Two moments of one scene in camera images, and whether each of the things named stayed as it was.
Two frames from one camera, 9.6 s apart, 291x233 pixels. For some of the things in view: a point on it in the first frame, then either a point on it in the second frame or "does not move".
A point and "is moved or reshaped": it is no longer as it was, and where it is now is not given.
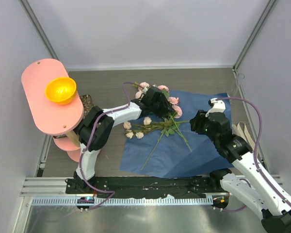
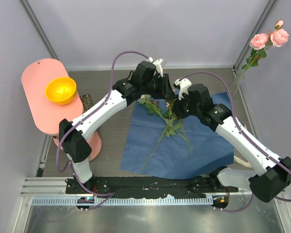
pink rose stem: x=144 y=85 is moved or reshaped
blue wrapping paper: x=168 y=148 does not move
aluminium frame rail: x=46 y=187 does not move
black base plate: x=145 y=188 does not move
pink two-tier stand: x=50 y=117 does not move
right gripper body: x=201 y=124 → x=185 y=108
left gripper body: x=156 y=108 → x=156 y=90
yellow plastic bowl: x=61 y=90 does not move
